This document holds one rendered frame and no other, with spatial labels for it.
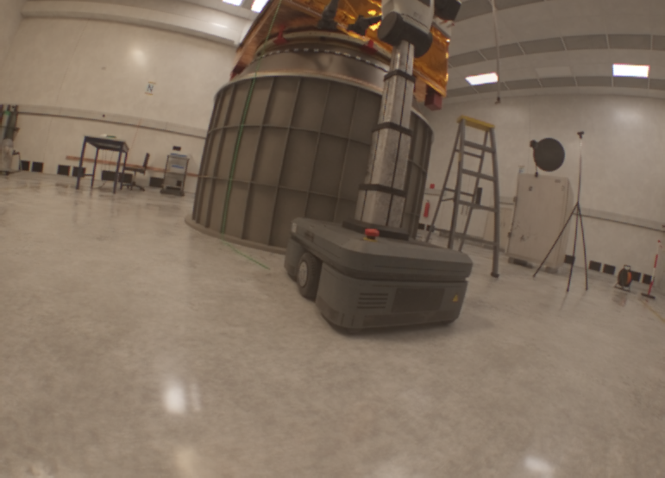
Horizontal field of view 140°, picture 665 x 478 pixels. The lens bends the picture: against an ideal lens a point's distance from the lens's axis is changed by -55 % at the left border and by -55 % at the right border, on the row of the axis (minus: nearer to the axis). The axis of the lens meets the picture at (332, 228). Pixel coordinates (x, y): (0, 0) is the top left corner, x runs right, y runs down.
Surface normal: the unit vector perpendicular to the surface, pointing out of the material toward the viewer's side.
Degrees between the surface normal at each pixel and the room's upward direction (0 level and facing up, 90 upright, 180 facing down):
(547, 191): 90
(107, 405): 0
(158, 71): 90
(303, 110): 90
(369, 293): 90
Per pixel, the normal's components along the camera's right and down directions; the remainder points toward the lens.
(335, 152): 0.18, 0.11
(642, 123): -0.81, -0.11
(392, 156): 0.39, 0.14
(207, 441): 0.18, -0.98
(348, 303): -0.18, 0.04
